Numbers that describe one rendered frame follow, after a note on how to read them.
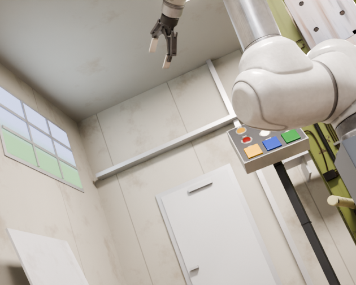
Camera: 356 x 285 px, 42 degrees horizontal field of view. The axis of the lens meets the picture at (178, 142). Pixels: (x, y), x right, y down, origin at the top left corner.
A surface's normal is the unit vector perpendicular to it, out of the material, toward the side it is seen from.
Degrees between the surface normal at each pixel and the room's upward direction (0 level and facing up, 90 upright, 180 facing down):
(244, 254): 90
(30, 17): 180
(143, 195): 90
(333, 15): 90
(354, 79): 98
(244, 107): 96
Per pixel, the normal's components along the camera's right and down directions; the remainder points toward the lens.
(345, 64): 0.18, -0.53
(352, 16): -0.51, -0.15
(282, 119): 0.18, 0.70
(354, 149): -0.22, -0.29
